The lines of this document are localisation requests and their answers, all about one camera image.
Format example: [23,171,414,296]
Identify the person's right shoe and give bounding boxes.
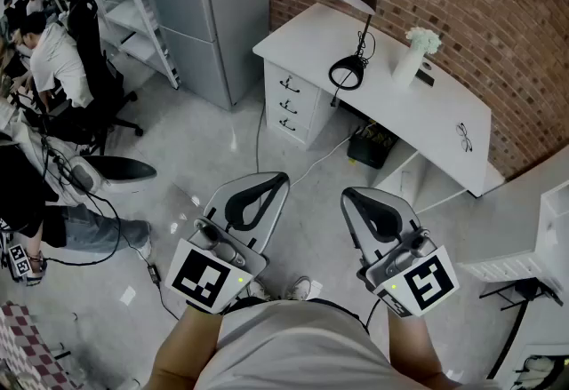
[284,275,312,301]

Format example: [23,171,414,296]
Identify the black floor cable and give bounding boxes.
[42,134,180,321]

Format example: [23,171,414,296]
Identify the black office chair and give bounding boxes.
[66,0,144,156]

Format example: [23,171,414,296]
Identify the person's left shoe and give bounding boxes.
[247,279,272,301]

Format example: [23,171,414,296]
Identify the white cabinet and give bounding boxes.
[457,179,569,283]

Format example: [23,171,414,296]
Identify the person's black trousers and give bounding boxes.
[221,295,362,322]

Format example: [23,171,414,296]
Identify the black box with yellow contents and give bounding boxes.
[346,121,400,171]

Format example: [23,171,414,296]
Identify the person's shoe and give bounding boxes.
[284,275,312,301]
[247,279,272,301]

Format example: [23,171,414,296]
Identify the white desk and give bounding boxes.
[252,1,506,214]

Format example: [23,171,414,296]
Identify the white vase with white flowers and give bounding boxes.
[390,27,442,90]

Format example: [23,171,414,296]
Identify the white floor cable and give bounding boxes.
[291,134,352,187]

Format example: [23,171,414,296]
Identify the small black device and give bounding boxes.
[415,61,437,87]

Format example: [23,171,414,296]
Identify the black folding stand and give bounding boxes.
[478,276,564,380]

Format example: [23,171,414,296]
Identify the white shelving rack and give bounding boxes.
[42,0,181,90]

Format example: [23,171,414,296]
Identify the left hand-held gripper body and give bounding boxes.
[164,215,268,314]

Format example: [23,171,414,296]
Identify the person's right forearm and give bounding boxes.
[387,311,450,390]

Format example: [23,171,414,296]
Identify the red checkered cloth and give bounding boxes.
[0,301,73,390]

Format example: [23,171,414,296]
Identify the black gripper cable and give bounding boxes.
[365,298,382,332]

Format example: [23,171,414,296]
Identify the person's left forearm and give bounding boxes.
[144,306,223,390]

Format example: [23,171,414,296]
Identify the grey refrigerator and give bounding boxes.
[128,0,271,112]

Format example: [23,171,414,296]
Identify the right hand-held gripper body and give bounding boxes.
[357,227,460,318]

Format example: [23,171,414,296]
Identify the person's white shirt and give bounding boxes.
[194,298,503,390]

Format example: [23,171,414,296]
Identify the black eyeglasses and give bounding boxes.
[455,122,474,154]

